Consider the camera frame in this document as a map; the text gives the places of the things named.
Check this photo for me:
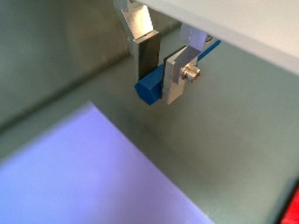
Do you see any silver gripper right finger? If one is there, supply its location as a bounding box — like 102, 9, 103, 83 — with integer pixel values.
163, 24, 207, 104

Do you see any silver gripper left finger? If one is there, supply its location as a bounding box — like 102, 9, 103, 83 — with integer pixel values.
114, 0, 162, 80

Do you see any blue peg object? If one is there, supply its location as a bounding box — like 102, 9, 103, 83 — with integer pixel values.
135, 39, 221, 105

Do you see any red peg object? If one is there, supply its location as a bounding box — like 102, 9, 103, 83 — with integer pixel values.
279, 186, 299, 224

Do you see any purple base block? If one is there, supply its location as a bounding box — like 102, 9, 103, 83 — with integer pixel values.
0, 103, 214, 224

